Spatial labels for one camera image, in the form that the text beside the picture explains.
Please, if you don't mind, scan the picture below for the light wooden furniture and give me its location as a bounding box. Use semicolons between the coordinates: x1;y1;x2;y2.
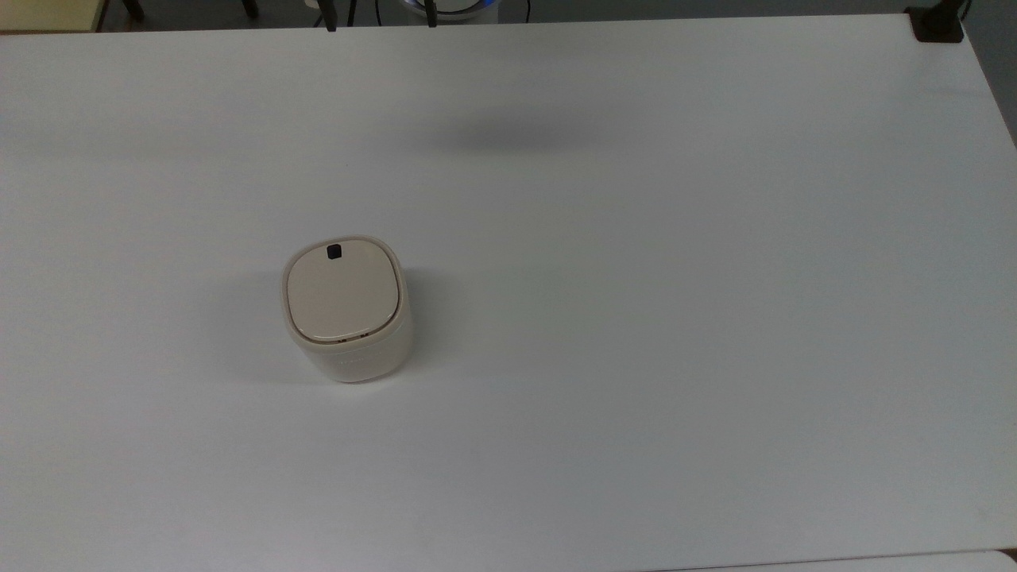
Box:
0;0;110;34

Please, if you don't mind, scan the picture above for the beige trash bin lid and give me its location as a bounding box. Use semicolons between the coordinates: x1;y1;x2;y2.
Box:
286;240;399;343

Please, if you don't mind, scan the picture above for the black table clamp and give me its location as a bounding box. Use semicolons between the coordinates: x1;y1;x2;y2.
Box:
904;0;973;44

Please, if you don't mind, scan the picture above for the beige trash bin body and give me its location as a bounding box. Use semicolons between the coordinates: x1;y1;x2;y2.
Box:
280;235;414;385

